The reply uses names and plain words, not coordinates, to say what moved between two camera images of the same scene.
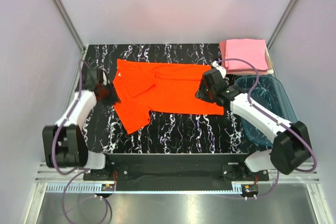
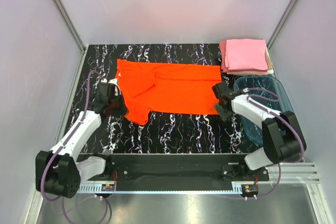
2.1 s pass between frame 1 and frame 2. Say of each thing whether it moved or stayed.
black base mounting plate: stayed
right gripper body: moved
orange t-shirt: stayed
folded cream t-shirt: stayed
